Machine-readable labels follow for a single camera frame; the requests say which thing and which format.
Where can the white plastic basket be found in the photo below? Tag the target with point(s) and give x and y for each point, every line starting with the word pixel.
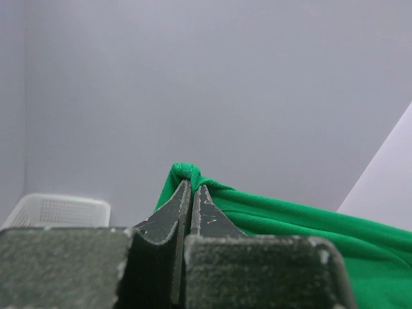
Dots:
pixel 55 210

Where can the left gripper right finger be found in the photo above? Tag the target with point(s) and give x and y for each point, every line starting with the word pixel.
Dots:
pixel 225 268

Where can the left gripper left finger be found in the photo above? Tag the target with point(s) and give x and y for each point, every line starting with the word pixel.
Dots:
pixel 111 267

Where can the green t-shirt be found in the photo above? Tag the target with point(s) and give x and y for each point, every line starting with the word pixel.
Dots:
pixel 377 256

